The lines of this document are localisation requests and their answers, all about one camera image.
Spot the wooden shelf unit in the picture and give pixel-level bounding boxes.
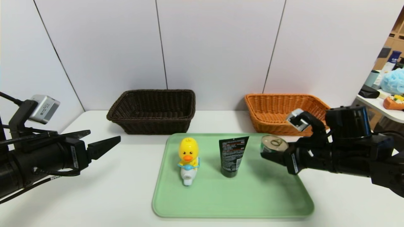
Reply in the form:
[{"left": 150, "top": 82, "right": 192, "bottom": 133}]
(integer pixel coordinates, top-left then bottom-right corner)
[{"left": 372, "top": 3, "right": 404, "bottom": 70}]

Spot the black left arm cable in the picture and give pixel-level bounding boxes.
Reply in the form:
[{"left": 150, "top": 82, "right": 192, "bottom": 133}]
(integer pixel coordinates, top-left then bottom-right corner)
[{"left": 33, "top": 168, "right": 81, "bottom": 178}]

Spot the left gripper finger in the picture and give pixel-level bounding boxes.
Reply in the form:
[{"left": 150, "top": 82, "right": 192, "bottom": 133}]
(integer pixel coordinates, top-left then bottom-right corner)
[
  {"left": 86, "top": 136, "right": 121, "bottom": 160},
  {"left": 61, "top": 130, "right": 91, "bottom": 140}
]

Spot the black cosmetic tube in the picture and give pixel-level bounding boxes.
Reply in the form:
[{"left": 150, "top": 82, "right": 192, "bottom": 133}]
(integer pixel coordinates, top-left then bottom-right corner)
[{"left": 219, "top": 136, "right": 250, "bottom": 178}]

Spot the blue bath pouf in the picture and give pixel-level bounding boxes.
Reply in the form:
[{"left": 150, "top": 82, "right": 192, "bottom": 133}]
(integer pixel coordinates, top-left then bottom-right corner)
[{"left": 380, "top": 68, "right": 404, "bottom": 95}]

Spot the black left camera cable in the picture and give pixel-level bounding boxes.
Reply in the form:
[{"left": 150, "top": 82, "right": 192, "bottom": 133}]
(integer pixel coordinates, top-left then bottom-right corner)
[{"left": 0, "top": 91, "right": 24, "bottom": 106}]

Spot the green plastic tray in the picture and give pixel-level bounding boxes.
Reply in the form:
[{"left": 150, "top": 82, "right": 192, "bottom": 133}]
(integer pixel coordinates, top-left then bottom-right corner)
[{"left": 152, "top": 133, "right": 315, "bottom": 218}]

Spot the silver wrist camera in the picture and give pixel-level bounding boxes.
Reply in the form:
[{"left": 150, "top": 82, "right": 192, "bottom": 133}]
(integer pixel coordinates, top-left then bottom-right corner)
[
  {"left": 286, "top": 109, "right": 311, "bottom": 132},
  {"left": 29, "top": 95, "right": 60, "bottom": 124}
]

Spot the dark brown wicker basket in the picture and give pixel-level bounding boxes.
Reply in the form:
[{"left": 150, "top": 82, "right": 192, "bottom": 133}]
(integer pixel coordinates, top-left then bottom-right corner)
[{"left": 106, "top": 90, "right": 196, "bottom": 135}]

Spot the orange wicker basket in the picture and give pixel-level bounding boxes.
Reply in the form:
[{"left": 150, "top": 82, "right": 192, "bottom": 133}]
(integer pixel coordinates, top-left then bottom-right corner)
[{"left": 245, "top": 93, "right": 331, "bottom": 137}]

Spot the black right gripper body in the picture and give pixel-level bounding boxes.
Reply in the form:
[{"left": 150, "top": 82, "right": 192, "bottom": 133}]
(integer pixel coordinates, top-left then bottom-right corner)
[{"left": 283, "top": 142, "right": 334, "bottom": 175}]

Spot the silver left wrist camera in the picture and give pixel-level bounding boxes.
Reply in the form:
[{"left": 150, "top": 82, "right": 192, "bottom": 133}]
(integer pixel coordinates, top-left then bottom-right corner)
[{"left": 29, "top": 95, "right": 60, "bottom": 124}]

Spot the white side table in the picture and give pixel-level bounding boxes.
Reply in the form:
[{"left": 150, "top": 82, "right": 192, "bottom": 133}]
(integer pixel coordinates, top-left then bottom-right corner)
[{"left": 355, "top": 89, "right": 404, "bottom": 124}]

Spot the orange bowl with toy food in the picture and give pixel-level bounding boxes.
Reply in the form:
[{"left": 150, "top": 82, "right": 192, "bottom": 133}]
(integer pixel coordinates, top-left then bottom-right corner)
[{"left": 383, "top": 95, "right": 404, "bottom": 110}]

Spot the tin can with pull tab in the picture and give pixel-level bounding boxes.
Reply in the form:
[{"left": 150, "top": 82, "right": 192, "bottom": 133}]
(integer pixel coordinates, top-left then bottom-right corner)
[{"left": 261, "top": 135, "right": 289, "bottom": 154}]

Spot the black pouch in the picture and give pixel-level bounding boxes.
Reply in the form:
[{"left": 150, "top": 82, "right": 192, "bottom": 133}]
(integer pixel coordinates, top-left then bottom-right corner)
[{"left": 358, "top": 84, "right": 380, "bottom": 99}]

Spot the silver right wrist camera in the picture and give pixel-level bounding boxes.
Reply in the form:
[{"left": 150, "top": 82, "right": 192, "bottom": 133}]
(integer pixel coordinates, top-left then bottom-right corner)
[{"left": 286, "top": 109, "right": 311, "bottom": 132}]

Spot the yellow duck toy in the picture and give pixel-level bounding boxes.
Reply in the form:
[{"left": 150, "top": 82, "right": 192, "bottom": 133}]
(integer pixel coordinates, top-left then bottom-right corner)
[{"left": 177, "top": 137, "right": 200, "bottom": 186}]

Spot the teal cup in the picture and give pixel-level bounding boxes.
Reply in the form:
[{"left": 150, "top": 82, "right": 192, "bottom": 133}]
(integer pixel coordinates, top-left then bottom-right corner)
[{"left": 364, "top": 70, "right": 379, "bottom": 88}]

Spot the blue and white bottle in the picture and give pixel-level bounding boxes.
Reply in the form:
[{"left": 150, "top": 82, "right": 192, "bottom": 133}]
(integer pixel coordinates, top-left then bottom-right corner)
[{"left": 383, "top": 50, "right": 401, "bottom": 73}]

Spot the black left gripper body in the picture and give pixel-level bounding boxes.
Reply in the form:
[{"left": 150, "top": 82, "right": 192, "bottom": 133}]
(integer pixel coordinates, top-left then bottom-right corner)
[{"left": 12, "top": 137, "right": 89, "bottom": 188}]

